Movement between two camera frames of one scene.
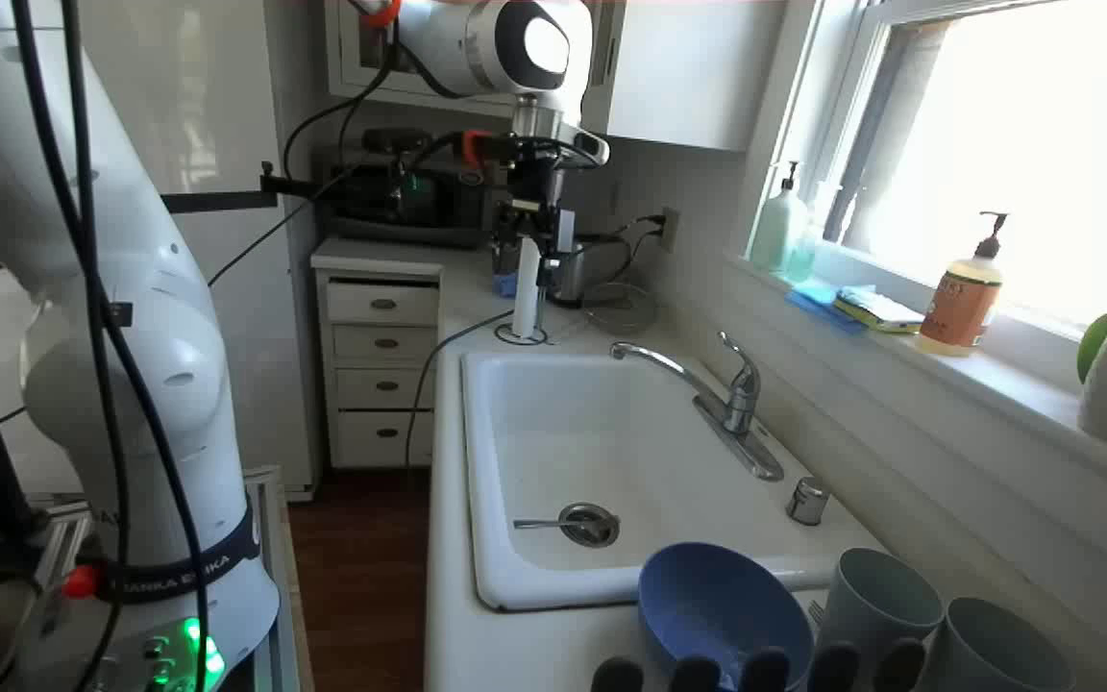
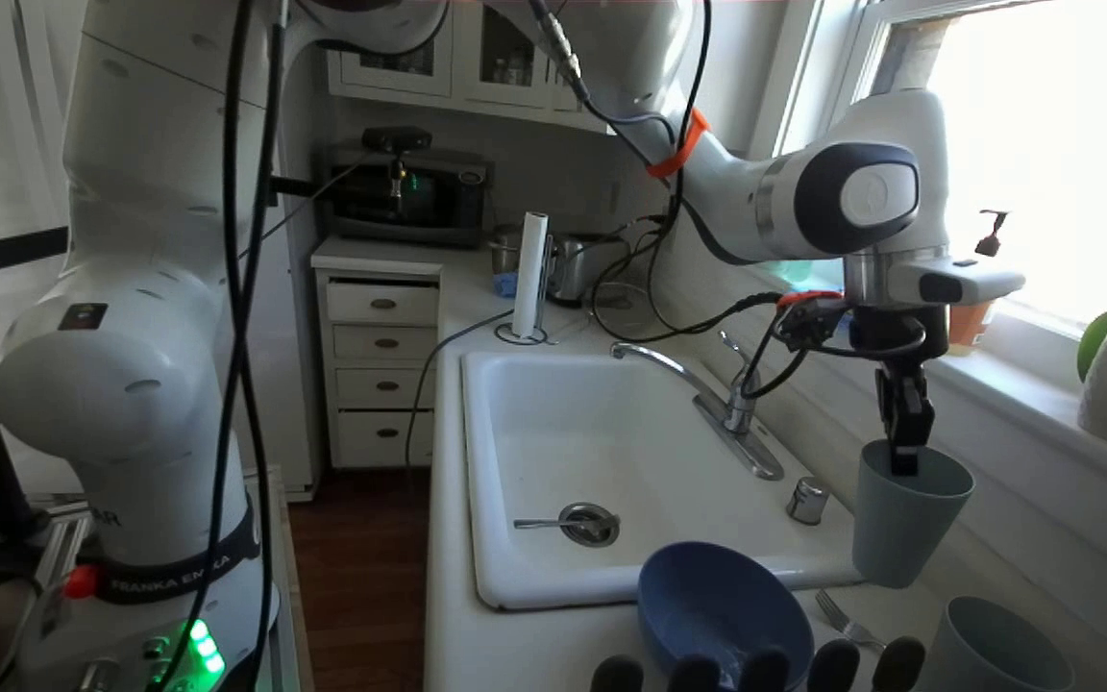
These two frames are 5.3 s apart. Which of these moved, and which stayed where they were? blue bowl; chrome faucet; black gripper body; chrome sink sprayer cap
Moved: black gripper body
Stayed: chrome faucet; blue bowl; chrome sink sprayer cap
